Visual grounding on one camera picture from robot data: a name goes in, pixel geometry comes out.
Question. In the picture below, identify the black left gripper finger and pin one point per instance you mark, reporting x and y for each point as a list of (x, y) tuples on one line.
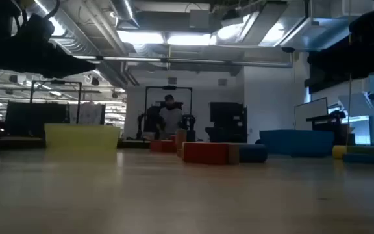
[(67, 66)]

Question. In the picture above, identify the green cylinder block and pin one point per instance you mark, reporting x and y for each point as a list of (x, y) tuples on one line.
[(367, 150)]

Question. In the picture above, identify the natural wood cylinder block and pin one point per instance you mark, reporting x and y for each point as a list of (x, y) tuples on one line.
[(181, 139)]

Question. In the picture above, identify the red arch block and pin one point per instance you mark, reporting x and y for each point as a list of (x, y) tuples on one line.
[(204, 153)]

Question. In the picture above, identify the blue cylinder block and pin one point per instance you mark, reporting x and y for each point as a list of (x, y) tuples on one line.
[(253, 153)]

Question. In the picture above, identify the black background robot arm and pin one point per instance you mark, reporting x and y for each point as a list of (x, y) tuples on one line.
[(188, 125), (149, 122)]

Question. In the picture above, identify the white printed board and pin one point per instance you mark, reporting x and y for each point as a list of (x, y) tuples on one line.
[(88, 113)]

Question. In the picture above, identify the black monitor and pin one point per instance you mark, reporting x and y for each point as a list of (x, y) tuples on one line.
[(34, 118)]

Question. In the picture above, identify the yellow plastic bin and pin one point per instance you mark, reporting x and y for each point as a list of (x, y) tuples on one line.
[(81, 136)]

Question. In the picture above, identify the ceiling light panel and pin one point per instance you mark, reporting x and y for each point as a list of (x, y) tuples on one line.
[(141, 37)]

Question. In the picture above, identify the whiteboard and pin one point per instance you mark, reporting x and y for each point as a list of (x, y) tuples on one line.
[(310, 113)]

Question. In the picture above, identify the cluttered black desk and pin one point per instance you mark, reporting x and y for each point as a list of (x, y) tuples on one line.
[(328, 125)]

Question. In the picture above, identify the person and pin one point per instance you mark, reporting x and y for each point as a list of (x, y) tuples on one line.
[(170, 118)]

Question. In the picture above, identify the blue plastic bin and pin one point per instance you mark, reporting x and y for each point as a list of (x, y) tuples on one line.
[(295, 143)]

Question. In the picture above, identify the black gantry frame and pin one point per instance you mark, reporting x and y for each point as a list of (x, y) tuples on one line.
[(57, 82), (169, 87)]

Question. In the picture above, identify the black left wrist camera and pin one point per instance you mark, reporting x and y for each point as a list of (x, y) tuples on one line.
[(36, 29)]

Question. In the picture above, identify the large silver duct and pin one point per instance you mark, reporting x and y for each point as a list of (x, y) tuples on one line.
[(317, 32)]

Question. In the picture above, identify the silver round duct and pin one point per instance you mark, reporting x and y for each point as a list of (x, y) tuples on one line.
[(125, 11)]

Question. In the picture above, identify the grey wall vent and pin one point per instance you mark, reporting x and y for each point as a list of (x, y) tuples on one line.
[(172, 81), (222, 82)]

